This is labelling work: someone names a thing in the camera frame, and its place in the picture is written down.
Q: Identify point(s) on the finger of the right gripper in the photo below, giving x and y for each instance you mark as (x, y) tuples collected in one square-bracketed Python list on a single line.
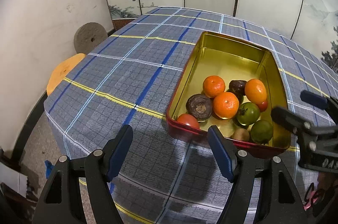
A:
[(292, 122), (328, 104)]

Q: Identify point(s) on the red tomato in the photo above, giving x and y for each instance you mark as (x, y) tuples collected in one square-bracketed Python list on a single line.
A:
[(263, 106), (188, 120)]

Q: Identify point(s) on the green tomato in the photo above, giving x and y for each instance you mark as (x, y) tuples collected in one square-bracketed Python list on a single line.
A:
[(261, 132), (248, 113)]

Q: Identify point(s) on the green tomato front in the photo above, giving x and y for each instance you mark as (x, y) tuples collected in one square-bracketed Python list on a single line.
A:
[(248, 113)]

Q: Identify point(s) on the smooth orange kumquat fruit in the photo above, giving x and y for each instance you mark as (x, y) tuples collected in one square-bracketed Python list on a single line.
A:
[(255, 91)]

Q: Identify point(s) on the small brown kiwi fruit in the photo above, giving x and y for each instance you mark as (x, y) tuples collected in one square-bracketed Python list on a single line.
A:
[(241, 134)]

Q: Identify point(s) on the dark passion fruit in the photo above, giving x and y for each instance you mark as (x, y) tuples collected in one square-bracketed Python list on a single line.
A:
[(237, 87), (199, 106)]

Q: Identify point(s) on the large mandarin orange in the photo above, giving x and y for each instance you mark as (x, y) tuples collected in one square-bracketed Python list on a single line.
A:
[(225, 105)]

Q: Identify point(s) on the dark passion fruit front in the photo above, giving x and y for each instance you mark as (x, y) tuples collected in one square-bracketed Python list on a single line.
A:
[(199, 106)]

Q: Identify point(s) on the person's right hand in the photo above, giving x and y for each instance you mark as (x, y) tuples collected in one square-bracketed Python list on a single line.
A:
[(326, 187)]

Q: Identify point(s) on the blue cloth on floor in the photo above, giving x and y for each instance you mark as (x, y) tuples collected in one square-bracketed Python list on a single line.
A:
[(48, 168)]

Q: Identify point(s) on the red gold toffee tin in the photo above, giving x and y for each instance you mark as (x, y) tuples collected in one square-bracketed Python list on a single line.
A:
[(231, 58)]

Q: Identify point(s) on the orange wooden stool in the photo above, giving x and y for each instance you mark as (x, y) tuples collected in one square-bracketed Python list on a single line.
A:
[(61, 70)]

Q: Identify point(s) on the round grey millstone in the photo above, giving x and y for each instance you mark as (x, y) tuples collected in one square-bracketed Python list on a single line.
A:
[(89, 36)]

